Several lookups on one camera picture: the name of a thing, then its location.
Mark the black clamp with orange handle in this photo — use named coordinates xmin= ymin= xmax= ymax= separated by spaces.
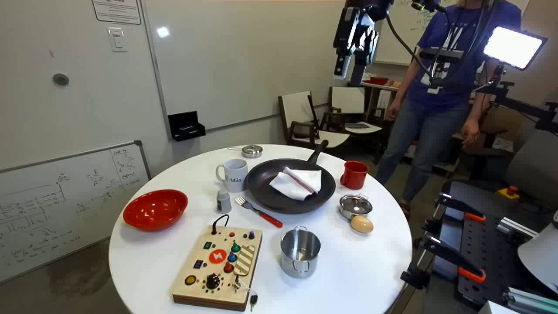
xmin=424 ymin=194 xmax=486 ymax=236

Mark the small steel bowl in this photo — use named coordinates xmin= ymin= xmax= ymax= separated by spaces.
xmin=338 ymin=194 xmax=373 ymax=220

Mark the leaning small whiteboard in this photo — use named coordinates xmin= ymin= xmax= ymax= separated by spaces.
xmin=0 ymin=140 xmax=150 ymax=281

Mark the white ceramic mug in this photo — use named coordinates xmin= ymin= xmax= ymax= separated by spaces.
xmin=214 ymin=159 xmax=248 ymax=192

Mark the beige egg-shaped object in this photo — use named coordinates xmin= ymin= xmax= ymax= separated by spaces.
xmin=349 ymin=215 xmax=375 ymax=234

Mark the red bowl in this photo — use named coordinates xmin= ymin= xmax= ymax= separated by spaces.
xmin=122 ymin=189 xmax=188 ymax=232

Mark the bright led light panel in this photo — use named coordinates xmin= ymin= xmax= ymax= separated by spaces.
xmin=483 ymin=27 xmax=546 ymax=70

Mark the small salt shaker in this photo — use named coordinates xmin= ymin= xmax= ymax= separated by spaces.
xmin=216 ymin=189 xmax=232 ymax=213

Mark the wooden chair with white cushion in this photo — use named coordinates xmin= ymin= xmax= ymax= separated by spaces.
xmin=279 ymin=91 xmax=349 ymax=150

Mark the red plastic cup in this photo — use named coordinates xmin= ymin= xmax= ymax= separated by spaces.
xmin=340 ymin=161 xmax=368 ymax=191

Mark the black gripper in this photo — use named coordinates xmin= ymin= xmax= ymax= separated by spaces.
xmin=333 ymin=7 xmax=377 ymax=86

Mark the white towel with red stripe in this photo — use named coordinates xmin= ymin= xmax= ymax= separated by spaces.
xmin=270 ymin=168 xmax=321 ymax=201

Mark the person in blue shirt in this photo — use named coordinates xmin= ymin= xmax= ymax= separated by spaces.
xmin=375 ymin=0 xmax=521 ymax=206

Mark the black frying pan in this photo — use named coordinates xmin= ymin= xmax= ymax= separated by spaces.
xmin=244 ymin=147 xmax=336 ymax=215

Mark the steel pot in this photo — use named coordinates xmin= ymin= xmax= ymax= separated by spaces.
xmin=279 ymin=229 xmax=321 ymax=279

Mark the black marker tray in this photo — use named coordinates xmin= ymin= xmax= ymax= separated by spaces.
xmin=169 ymin=112 xmax=206 ymax=142

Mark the red handled spatula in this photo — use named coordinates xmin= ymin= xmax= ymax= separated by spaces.
xmin=234 ymin=197 xmax=282 ymax=229

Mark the black workbench cart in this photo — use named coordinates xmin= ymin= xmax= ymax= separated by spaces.
xmin=434 ymin=182 xmax=556 ymax=311

